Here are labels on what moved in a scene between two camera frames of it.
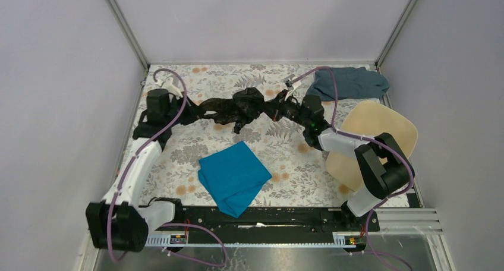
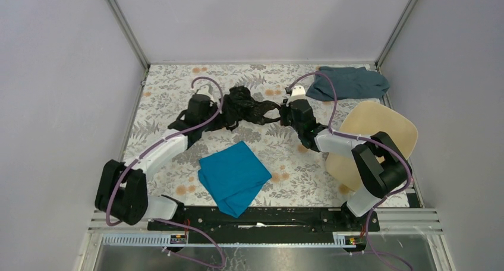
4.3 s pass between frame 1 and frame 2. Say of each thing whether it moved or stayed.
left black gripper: moved
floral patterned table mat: stayed
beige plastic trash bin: stayed
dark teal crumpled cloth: stayed
